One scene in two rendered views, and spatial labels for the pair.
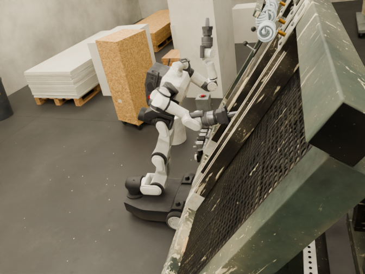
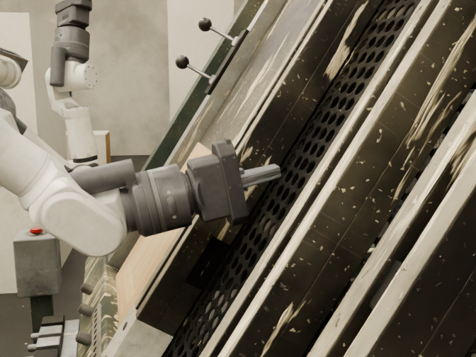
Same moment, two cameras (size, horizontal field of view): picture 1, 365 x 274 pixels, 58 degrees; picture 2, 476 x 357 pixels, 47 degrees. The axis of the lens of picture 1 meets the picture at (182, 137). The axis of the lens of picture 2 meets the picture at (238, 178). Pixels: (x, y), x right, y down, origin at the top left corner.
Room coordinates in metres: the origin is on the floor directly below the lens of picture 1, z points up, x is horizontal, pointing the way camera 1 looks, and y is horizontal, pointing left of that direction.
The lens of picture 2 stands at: (1.09, 0.13, 1.41)
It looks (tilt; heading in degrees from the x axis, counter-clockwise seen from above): 11 degrees down; 326
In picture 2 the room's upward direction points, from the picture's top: straight up
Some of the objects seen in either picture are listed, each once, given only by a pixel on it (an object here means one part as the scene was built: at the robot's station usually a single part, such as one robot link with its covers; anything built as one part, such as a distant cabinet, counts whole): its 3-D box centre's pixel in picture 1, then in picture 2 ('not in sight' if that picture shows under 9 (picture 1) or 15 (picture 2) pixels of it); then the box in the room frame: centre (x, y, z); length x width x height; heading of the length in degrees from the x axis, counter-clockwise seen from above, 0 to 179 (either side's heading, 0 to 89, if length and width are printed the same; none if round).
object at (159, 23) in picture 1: (158, 28); not in sight; (8.89, 0.09, 0.22); 2.46 x 1.04 x 0.44; 153
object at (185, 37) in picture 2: not in sight; (200, 112); (5.64, -2.52, 1.03); 0.60 x 0.58 x 2.05; 153
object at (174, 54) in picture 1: (178, 61); not in sight; (6.16, -0.20, 0.15); 0.61 x 0.51 x 0.31; 153
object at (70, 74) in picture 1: (92, 63); not in sight; (6.58, 1.50, 0.31); 2.46 x 1.04 x 0.63; 153
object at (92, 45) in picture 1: (125, 59); not in sight; (5.85, 0.74, 0.48); 1.00 x 0.64 x 0.95; 153
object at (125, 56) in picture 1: (131, 80); not in sight; (4.33, 0.54, 0.63); 0.50 x 0.42 x 1.25; 136
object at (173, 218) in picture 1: (177, 221); not in sight; (2.09, 0.18, 0.10); 0.20 x 0.05 x 0.20; 70
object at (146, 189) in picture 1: (153, 184); not in sight; (2.44, 0.35, 0.28); 0.21 x 0.20 x 0.13; 70
